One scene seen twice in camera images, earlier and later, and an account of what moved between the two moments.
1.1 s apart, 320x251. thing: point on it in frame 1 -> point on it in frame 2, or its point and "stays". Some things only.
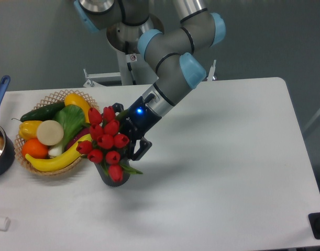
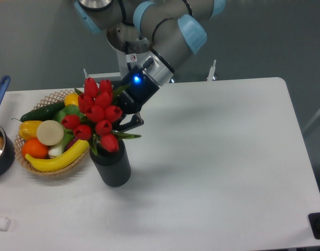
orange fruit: (35, 149) stays
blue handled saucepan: (3, 151) stays
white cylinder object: (0, 224) stays
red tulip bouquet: (106, 143) -> (97, 112)
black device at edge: (318, 224) stays
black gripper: (140, 118) -> (134, 97)
